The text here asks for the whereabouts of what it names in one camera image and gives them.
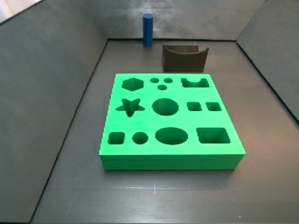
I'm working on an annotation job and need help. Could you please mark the black curved holder stand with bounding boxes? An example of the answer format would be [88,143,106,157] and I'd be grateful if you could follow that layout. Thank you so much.
[163,45,210,73]

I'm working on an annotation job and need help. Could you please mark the blue oval cylinder peg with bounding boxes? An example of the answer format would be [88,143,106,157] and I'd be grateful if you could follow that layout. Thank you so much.
[143,13,154,47]

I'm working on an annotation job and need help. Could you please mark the green foam shape board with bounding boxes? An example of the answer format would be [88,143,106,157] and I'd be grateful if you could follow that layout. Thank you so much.
[99,73,246,170]

